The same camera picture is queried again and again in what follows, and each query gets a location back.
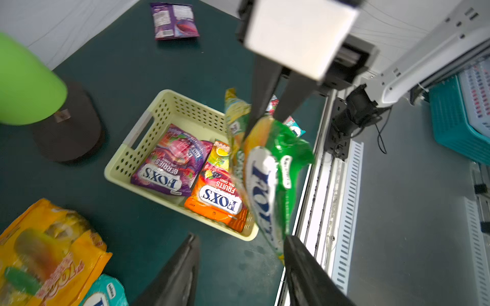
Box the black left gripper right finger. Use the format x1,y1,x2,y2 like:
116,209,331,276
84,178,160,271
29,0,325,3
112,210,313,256
284,235,354,306

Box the white perforated cable duct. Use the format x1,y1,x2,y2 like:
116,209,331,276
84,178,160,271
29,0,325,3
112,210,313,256
331,141,364,294

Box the yellow Cocoaland gummy bag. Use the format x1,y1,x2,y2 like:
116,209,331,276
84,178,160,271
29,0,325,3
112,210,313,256
1,198,112,305

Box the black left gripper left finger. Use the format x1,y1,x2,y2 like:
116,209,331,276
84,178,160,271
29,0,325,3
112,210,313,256
131,234,200,305

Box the teal Fox's Mint Blossom bag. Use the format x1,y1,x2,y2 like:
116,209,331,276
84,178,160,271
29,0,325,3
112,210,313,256
79,274,129,306

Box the teal Fox's mint bag right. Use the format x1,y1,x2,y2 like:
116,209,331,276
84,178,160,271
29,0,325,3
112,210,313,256
266,94,305,137

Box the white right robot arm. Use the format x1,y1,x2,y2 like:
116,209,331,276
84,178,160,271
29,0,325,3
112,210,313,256
239,1,489,135

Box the purple Fox's Berries bag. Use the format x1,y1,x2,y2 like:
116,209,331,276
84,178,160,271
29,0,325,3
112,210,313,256
130,124,213,197

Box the purple candy bag far right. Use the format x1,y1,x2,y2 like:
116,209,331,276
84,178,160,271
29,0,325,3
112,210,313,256
150,2,200,41

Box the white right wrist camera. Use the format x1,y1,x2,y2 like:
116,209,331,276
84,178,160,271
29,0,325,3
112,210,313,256
244,0,359,81

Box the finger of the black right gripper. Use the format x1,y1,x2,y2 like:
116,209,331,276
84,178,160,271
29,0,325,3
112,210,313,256
244,55,283,138
273,71,318,122

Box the orange Fox's Fruits bag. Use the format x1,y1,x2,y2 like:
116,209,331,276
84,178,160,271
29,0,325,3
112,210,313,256
185,140,248,233

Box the green plastic wine glass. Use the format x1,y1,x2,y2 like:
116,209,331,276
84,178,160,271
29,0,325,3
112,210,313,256
1,33,68,126

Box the pale green plastic basket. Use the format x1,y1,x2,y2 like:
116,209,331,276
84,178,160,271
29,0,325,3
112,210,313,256
104,89,260,242

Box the dark oval stand base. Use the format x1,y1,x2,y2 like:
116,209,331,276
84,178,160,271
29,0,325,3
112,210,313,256
30,82,105,163

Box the green Fox's Spring Tea bag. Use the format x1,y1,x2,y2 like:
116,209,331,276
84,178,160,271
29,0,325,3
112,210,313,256
224,88,315,261

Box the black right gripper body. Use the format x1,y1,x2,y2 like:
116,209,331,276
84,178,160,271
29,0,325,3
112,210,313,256
237,1,379,91

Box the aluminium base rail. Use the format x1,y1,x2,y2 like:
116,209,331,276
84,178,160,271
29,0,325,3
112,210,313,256
292,89,356,282

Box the teal plastic crate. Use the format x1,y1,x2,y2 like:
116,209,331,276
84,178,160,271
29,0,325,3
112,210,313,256
429,59,489,166

